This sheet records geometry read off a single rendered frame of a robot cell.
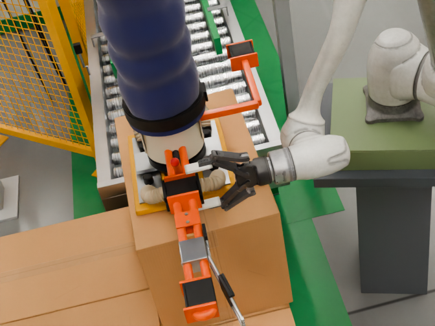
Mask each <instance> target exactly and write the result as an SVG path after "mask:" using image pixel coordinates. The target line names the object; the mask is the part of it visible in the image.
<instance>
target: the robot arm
mask: <svg viewBox="0 0 435 326"><path fill-rule="evenodd" d="M366 1H367V0H333V13H332V18H331V24H330V27H329V30H328V34H327V36H326V39H325V42H324V44H323V46H322V48H321V50H320V53H319V55H318V58H317V60H316V62H315V64H314V66H313V69H312V71H311V74H310V75H309V78H308V80H307V83H306V86H305V87H304V91H303V93H302V96H301V99H300V102H299V104H298V107H297V108H296V109H295V110H294V111H293V112H291V113H289V116H288V117H287V120H286V122H285V124H284V125H283V127H282V129H281V132H280V141H281V144H282V147H283V148H282V149H277V150H274V151H270V152H268V154H267V157H265V156H262V157H257V158H254V159H253V160H252V161H249V160H250V158H249V154H248V152H242V153H235V152H230V151H220V150H212V151H211V154H209V158H204V159H202V160H198V161H197V162H195V163H192V164H187V165H184V169H185V172H186V175H187V174H191V173H195V172H198V171H203V170H206V169H211V168H213V167H212V165H213V166H217V167H219V168H223V169H226V170H229V171H232V172H233V173H234V174H235V179H236V181H235V184H234V185H233V186H232V187H231V188H230V189H229V190H228V191H227V192H226V193H225V194H224V195H223V196H222V197H221V198H219V196H218V197H213V198H210V199H205V200H204V202H205V203H204V204H202V208H198V210H205V209H208V208H209V209H212V208H217V207H221V209H223V210H225V211H226V212H227V211H228V210H230V209H231V208H233V207H235V206H236V205H237V204H239V203H240V202H242V201H244V200H245V199H247V198H248V197H252V196H254V195H256V192H255V189H254V186H255V185H259V186H264V185H267V184H271V183H272V182H273V181H274V183H275V184H276V185H279V184H283V183H286V182H292V181H294V180H309V179H316V178H319V177H324V176H326V175H331V174H332V173H335V172H337V171H340V170H341V169H343V168H345V167H346V166H347V165H348V164H349V163H350V149H349V147H348V144H347V142H346V140H345V138H344V137H343V136H337V135H325V120H324V119H323V117H322V116H321V113H320V105H321V101H322V97H323V94H324V91H325V90H326V87H327V86H328V83H329V81H330V80H331V78H332V76H333V74H334V73H335V71H336V69H337V67H338V66H339V63H340V62H341V60H342V58H343V56H344V55H345V53H346V51H347V49H348V47H349V45H350V42H351V39H352V37H353V35H354V32H355V29H356V28H357V24H358V22H359V19H360V16H361V14H362V11H363V8H364V6H365V4H366ZM417 2H418V6H419V12H420V15H421V20H422V23H423V29H424V32H425V37H426V40H427V45H428V48H427V47H426V46H424V45H422V44H421V43H420V42H419V39H418V38H417V37H416V36H415V35H413V33H411V32H410V31H408V30H405V29H402V28H389V29H387V30H384V31H383V32H381V33H380V34H379V35H378V37H377V38H376V40H375V41H374V43H373V45H372V46H371V48H370V51H369V53H368V59H367V71H366V73H367V85H365V86H364V87H363V93H364V94H365V97H366V117H365V122H366V123H367V124H375V123H379V122H400V121H416V122H421V121H423V120H424V114H423V112H422V110H421V105H420V101H422V102H425V103H427V104H430V105H433V106H435V0H417ZM237 162H242V164H239V163H237ZM246 187H247V188H246Z"/></svg>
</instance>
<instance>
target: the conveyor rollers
mask: <svg viewBox="0 0 435 326"><path fill-rule="evenodd" d="M184 3H185V14H186V21H185V23H186V25H187V27H188V29H189V31H190V35H191V42H192V52H191V55H192V56H193V58H194V61H195V64H196V66H197V69H198V73H199V80H200V81H201V83H202V82H204V83H205V87H206V89H207V88H210V89H207V90H206V91H207V94H211V93H214V92H218V91H223V90H226V89H233V91H234V94H240V93H244V92H247V85H246V84H245V81H244V80H243V81H240V80H242V79H243V77H242V76H243V74H242V73H241V71H234V72H232V68H231V64H230V58H229V59H228V56H227V49H226V45H228V44H230V38H229V37H228V36H227V29H226V27H224V23H223V18H222V17H221V14H220V11H219V10H213V11H212V15H213V17H214V21H215V23H216V26H217V30H218V32H219V36H220V39H221V45H222V49H223V53H222V54H218V55H217V54H216V51H215V48H214V44H213V42H212V38H211V36H210V32H209V29H208V26H207V23H206V19H205V16H204V13H203V10H202V7H201V3H200V1H199V0H184ZM208 3H209V5H210V7H211V6H216V5H217V2H216V0H208ZM100 41H101V43H102V44H101V51H102V54H103V55H102V61H103V63H104V65H103V72H104V74H105V76H104V83H105V84H106V87H107V88H105V90H106V96H107V99H110V100H106V102H107V108H108V110H109V111H112V112H108V120H109V122H110V124H113V125H110V126H109V133H111V136H112V137H114V136H117V131H116V127H115V124H114V123H115V118H117V117H120V116H125V114H124V110H123V109H122V108H123V107H122V99H123V97H122V95H121V93H120V89H119V87H118V82H117V78H116V79H115V76H114V74H113V70H112V67H111V63H110V57H109V53H108V50H107V42H108V40H107V39H106V37H105V36H102V37H100ZM214 62H215V63H214ZM226 71H228V72H226ZM221 72H222V73H221ZM218 73H219V74H218ZM213 74H214V75H213ZM210 75H211V76H210ZM204 76H206V77H204ZM202 77H203V78H202ZM237 81H239V82H237ZM233 82H235V83H233ZM227 83H230V84H227ZM224 84H227V85H224ZM218 85H221V86H219V87H215V86H218ZM211 87H213V88H211ZM119 96H121V97H119ZM116 97H118V98H116ZM235 97H236V99H237V102H238V103H243V102H248V101H250V100H251V97H250V96H249V93H245V94H240V95H236V96H235ZM111 98H112V99H111ZM117 109H120V110H117ZM114 110H117V111H114ZM255 112H256V111H255V110H251V111H245V112H242V115H243V118H244V120H248V119H251V118H255V117H256V114H255ZM245 123H246V125H247V128H248V130H249V133H255V132H258V131H260V124H259V121H258V119H255V120H250V121H247V122H245ZM251 138H252V141H253V144H254V146H255V145H259V144H264V143H265V137H264V135H263V133H259V134H256V135H251ZM111 147H112V149H113V151H116V150H119V146H118V138H112V139H111ZM112 161H113V162H114V165H119V164H122V163H121V158H120V152H116V153H112ZM113 171H114V176H115V178H116V179H117V178H120V177H123V176H124V174H123V170H122V166H120V167H117V168H114V169H113Z"/></svg>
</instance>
